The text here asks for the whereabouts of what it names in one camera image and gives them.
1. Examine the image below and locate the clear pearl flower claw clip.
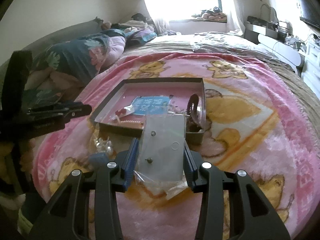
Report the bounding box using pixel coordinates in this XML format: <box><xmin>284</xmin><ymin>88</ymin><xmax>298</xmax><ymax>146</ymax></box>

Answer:
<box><xmin>94</xmin><ymin>137</ymin><xmax>114</xmax><ymax>157</ymax></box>

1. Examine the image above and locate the small dark blue block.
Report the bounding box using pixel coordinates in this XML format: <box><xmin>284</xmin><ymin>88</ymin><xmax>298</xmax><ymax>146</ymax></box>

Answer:
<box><xmin>88</xmin><ymin>152</ymin><xmax>109</xmax><ymax>171</ymax></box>

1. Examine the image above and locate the red bead earrings packet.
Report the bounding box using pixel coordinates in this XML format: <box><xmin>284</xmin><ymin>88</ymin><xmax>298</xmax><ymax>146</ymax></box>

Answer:
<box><xmin>115</xmin><ymin>105</ymin><xmax>135</xmax><ymax>123</ymax></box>

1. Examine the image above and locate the stud earrings white card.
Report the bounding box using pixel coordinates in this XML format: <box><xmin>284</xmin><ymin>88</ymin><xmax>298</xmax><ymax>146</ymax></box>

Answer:
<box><xmin>134</xmin><ymin>114</ymin><xmax>188</xmax><ymax>200</ymax></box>

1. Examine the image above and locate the brown plastic hair barrette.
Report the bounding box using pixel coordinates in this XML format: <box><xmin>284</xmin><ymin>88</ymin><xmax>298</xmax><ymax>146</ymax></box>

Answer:
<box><xmin>186</xmin><ymin>94</ymin><xmax>206</xmax><ymax>133</ymax></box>

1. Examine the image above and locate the pink lace bow hair clip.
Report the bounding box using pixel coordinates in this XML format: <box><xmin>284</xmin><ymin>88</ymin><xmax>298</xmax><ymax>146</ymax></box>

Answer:
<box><xmin>172</xmin><ymin>104</ymin><xmax>206</xmax><ymax>133</ymax></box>

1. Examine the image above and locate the floral dark green quilt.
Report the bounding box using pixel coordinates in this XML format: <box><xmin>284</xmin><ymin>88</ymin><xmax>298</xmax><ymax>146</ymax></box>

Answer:
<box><xmin>22</xmin><ymin>29</ymin><xmax>126</xmax><ymax>108</ymax></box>

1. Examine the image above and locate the dark cardboard box tray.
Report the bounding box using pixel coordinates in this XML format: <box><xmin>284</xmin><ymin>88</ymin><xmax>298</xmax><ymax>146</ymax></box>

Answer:
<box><xmin>90</xmin><ymin>77</ymin><xmax>206</xmax><ymax>145</ymax></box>

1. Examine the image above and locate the pink bear pattern blanket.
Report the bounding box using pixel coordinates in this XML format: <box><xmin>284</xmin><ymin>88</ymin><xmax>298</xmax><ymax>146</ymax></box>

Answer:
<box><xmin>32</xmin><ymin>53</ymin><xmax>319</xmax><ymax>239</ymax></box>

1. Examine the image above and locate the purple teal pillow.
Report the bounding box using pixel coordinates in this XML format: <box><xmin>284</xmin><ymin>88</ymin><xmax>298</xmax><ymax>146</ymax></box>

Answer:
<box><xmin>125</xmin><ymin>29</ymin><xmax>157</xmax><ymax>47</ymax></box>

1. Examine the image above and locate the white drawer cabinet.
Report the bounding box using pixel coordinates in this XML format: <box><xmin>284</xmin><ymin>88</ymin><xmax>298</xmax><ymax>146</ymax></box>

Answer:
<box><xmin>301</xmin><ymin>38</ymin><xmax>320</xmax><ymax>98</ymax></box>

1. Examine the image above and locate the white bed footboard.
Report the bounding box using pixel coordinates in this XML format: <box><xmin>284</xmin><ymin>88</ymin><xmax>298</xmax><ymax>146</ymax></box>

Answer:
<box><xmin>258</xmin><ymin>34</ymin><xmax>304</xmax><ymax>76</ymax></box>

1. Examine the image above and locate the black flat television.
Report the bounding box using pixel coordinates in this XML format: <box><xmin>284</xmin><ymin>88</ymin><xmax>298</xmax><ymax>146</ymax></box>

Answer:
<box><xmin>298</xmin><ymin>0</ymin><xmax>319</xmax><ymax>31</ymax></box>

